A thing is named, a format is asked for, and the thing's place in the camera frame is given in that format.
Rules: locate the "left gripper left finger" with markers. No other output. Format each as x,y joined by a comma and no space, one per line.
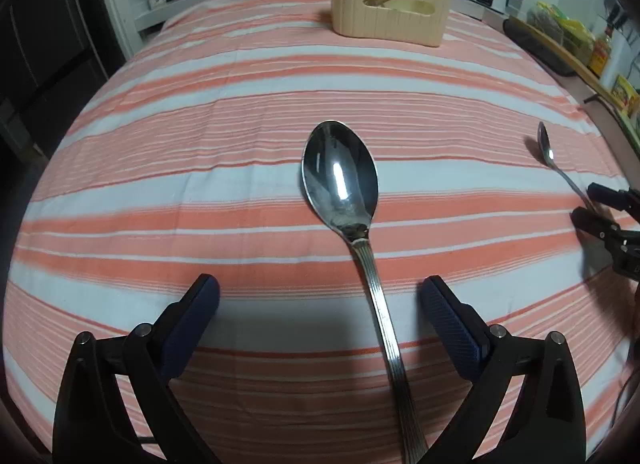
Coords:
115,404

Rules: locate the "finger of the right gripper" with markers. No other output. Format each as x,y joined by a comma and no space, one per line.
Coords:
607,193
597,226

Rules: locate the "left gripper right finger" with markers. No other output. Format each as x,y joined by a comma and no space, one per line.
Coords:
547,423

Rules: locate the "small steel spoon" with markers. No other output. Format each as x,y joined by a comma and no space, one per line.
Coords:
548,157

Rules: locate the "large steel spoon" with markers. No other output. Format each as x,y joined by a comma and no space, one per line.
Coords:
341,184

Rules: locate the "sauce bottle red label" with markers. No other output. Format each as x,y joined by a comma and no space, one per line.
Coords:
601,51

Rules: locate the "wooden cutting board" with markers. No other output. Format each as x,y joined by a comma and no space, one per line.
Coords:
581,70

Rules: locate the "striped orange white tablecloth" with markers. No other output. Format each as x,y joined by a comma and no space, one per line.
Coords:
188,162

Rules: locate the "wire basket with packets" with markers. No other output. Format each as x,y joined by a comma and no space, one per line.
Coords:
572,35

